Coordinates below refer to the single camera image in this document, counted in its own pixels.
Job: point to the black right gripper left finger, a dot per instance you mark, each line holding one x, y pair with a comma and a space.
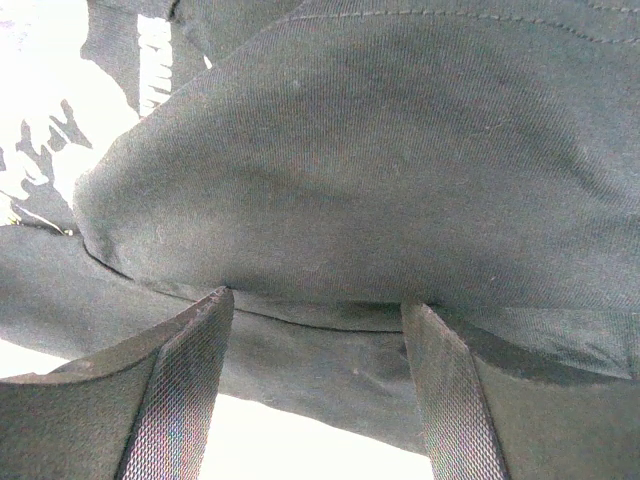
138, 410

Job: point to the black floral print t-shirt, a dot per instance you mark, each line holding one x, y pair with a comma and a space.
326, 161

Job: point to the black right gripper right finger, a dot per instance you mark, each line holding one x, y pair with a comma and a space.
492, 410

